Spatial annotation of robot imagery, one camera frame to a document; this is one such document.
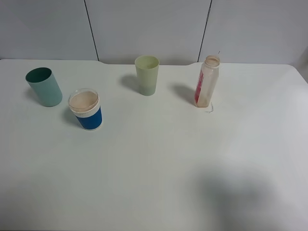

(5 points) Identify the teal plastic cup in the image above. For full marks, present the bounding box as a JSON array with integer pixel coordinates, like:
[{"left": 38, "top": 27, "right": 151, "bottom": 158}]
[{"left": 26, "top": 67, "right": 63, "bottom": 107}]

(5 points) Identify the light green plastic cup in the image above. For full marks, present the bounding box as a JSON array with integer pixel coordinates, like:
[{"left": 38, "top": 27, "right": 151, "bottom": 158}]
[{"left": 135, "top": 55, "right": 160, "bottom": 96}]

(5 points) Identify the clear plastic drink bottle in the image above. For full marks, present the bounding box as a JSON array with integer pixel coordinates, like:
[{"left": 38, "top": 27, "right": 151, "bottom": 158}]
[{"left": 194, "top": 55, "right": 220, "bottom": 108}]

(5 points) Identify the blue sleeved paper cup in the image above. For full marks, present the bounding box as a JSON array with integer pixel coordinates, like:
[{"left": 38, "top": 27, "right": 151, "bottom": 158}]
[{"left": 68, "top": 88, "right": 103, "bottom": 130}]

